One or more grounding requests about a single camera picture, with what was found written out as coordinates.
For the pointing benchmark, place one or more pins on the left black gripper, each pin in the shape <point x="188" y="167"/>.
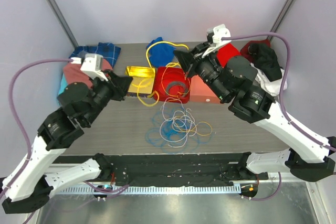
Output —
<point x="122" y="84"/>

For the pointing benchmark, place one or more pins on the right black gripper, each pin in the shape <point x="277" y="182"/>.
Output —
<point x="186" y="58"/>

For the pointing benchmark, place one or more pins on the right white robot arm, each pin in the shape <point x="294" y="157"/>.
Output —
<point x="308" y="154"/>

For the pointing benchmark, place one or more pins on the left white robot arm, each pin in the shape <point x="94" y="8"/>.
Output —
<point x="80" y="106"/>

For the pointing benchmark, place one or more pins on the gold metal tin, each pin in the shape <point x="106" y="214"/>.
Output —
<point x="143" y="81"/>

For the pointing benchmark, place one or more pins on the red square box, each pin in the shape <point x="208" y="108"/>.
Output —
<point x="170" y="82"/>

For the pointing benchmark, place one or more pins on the blue plaid cloth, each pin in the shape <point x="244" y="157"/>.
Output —
<point x="108" y="50"/>

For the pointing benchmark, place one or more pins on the salmon pink square box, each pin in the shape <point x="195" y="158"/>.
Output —
<point x="200" y="92"/>

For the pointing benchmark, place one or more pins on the salmon pink cloth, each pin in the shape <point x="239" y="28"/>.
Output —
<point x="73" y="73"/>

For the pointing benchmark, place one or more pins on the light blue cloth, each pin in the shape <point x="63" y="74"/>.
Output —
<point x="63" y="85"/>

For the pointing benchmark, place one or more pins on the dark red cloth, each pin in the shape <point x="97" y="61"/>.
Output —
<point x="244" y="51"/>

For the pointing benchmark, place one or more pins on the black cloth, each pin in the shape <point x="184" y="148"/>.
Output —
<point x="265" y="59"/>

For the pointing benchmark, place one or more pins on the white cloth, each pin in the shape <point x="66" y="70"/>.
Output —
<point x="271" y="87"/>

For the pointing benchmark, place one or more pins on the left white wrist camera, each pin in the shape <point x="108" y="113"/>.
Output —
<point x="91" y="65"/>

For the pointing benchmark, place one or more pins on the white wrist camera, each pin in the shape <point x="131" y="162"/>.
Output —
<point x="91" y="65"/>
<point x="217" y="37"/>

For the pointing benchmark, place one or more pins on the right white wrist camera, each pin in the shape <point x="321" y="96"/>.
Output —
<point x="217" y="37"/>

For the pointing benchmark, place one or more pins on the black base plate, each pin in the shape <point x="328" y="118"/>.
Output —
<point x="178" y="170"/>

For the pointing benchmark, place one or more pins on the right corner aluminium post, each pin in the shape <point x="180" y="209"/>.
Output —
<point x="287" y="6"/>

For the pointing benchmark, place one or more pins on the corner aluminium post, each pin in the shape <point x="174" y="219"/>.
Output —
<point x="287" y="6"/>
<point x="62" y="21"/>

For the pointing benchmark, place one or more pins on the white slotted cable duct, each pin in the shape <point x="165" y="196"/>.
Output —
<point x="84" y="189"/>

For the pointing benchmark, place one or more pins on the left corner aluminium post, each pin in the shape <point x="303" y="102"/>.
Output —
<point x="62" y="21"/>

